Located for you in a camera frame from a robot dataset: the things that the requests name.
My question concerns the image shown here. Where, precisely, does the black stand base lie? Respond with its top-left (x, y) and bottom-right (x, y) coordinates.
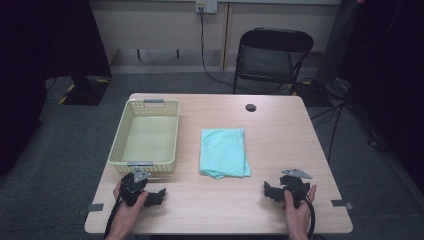
top-left (58, 75), bottom-right (112, 107)

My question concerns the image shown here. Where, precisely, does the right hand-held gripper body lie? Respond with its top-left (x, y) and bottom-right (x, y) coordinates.
top-left (279, 168), bottom-right (314, 203)

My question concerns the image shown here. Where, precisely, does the black power cable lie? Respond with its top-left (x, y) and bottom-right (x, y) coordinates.
top-left (198, 7), bottom-right (258, 95)

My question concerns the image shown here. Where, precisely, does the black floor cable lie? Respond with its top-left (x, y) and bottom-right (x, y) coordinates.
top-left (344, 111), bottom-right (389, 150)

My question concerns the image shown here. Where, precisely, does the hand-held gripper black cable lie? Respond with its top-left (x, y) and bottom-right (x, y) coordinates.
top-left (303, 195), bottom-right (317, 240)
top-left (103, 195), bottom-right (125, 240)

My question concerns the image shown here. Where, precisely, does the dark curtain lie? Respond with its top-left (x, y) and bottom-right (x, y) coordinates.
top-left (0, 0), bottom-right (113, 176)
top-left (314, 0), bottom-right (424, 196)

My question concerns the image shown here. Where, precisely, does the light yellow plastic basket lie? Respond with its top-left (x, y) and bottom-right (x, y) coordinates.
top-left (107, 98), bottom-right (181, 175)

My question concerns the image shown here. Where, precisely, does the person's left hand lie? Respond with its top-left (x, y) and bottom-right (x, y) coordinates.
top-left (112, 181), bottom-right (150, 221)

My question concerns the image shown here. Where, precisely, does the teal cloth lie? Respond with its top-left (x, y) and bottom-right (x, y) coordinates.
top-left (198, 127), bottom-right (252, 180)

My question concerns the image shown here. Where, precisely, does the black folding chair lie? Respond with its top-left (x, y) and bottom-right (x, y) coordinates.
top-left (232, 27), bottom-right (315, 96)

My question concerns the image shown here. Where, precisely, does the white wall power outlet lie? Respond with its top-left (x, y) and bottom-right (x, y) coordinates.
top-left (195, 0), bottom-right (219, 15)

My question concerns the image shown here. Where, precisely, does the grey table edge bracket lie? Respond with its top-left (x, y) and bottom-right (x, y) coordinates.
top-left (77, 202), bottom-right (105, 216)
top-left (330, 198), bottom-right (355, 211)

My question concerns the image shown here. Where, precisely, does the left hand-held gripper black cable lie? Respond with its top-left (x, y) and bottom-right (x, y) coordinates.
top-left (103, 195), bottom-right (125, 240)

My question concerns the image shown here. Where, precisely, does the person's right hand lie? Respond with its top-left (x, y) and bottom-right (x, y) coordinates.
top-left (283, 184), bottom-right (318, 223)

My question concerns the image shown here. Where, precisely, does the right hand-held gripper black cable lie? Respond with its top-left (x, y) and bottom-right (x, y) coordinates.
top-left (303, 195), bottom-right (317, 240)

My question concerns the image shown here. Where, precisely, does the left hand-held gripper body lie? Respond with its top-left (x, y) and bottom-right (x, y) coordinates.
top-left (118, 167), bottom-right (152, 208)

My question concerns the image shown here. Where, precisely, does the black tripod stand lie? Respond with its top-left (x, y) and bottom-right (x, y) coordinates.
top-left (309, 98), bottom-right (349, 165)

